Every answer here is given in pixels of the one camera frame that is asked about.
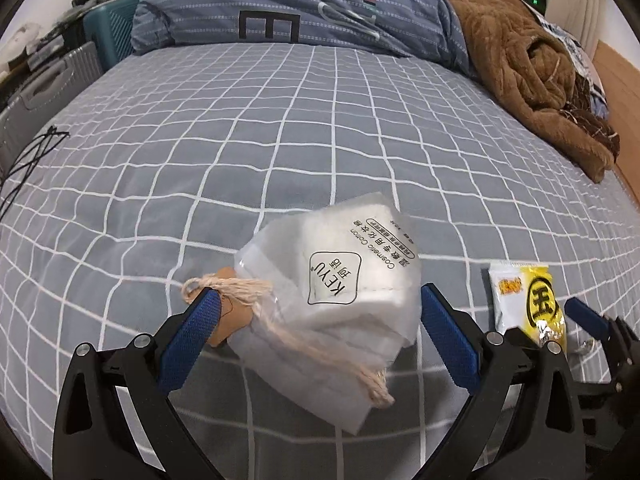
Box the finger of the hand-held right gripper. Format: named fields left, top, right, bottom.
left=574, top=380, right=632, bottom=455
left=565, top=297, right=640, bottom=386

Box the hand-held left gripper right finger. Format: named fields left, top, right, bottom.
left=420, top=282, right=588, bottom=480

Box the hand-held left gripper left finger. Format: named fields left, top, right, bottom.
left=52, top=287, right=223, bottom=480

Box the yellow snack packet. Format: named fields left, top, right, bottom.
left=487, top=261, right=568, bottom=353

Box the translucent cotton pad drawstring bag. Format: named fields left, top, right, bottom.
left=181, top=192, right=422, bottom=436

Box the bed with grey checked sheet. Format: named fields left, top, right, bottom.
left=0, top=42, right=640, bottom=480

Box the wooden headboard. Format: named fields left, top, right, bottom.
left=592, top=40, right=640, bottom=201

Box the patterned pillow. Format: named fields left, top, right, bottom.
left=540, top=15, right=611, bottom=121

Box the brown fleece blanket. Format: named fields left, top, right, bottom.
left=440, top=0, right=621, bottom=183

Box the grey suitcase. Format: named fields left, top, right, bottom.
left=0, top=41, right=103, bottom=176

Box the beige curtain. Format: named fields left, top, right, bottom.
left=545, top=0, right=608, bottom=43

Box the teal suitcase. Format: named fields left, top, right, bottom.
left=82, top=0, right=143, bottom=71

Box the black charger cable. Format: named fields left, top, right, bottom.
left=0, top=127, right=71, bottom=218

